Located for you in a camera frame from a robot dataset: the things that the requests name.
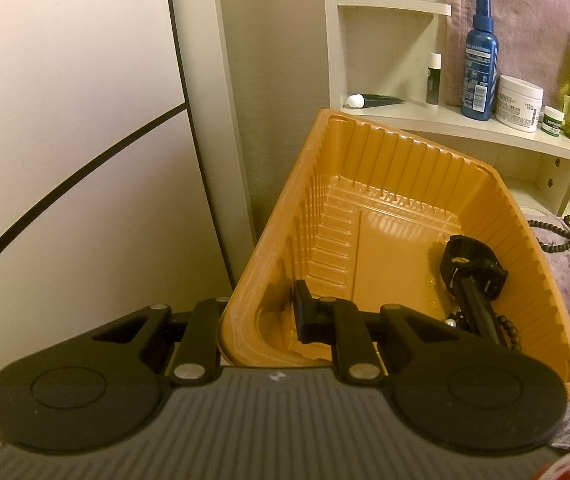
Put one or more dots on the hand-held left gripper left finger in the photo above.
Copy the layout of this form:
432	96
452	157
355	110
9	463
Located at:
207	320

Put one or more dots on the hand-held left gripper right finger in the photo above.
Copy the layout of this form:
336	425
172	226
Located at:
307	315

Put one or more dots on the orange plastic tray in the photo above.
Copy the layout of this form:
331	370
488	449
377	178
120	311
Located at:
390	230

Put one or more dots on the black wristwatch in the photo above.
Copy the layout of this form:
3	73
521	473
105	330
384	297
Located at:
480	270

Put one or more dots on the dark green tube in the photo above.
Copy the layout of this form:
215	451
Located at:
382	100

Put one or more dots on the cream wooden shelf unit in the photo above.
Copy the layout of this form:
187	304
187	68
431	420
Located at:
465	125

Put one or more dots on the white green lip balm stick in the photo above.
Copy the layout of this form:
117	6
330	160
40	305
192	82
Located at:
433	85

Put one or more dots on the white cream jar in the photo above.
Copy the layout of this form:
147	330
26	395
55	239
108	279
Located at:
517	105

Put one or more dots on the blue spray bottle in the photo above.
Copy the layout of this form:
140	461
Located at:
479	70

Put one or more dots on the small green white jar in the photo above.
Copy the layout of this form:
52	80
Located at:
552	124

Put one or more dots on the pink hanging towel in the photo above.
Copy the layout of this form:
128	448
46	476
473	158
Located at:
530	10

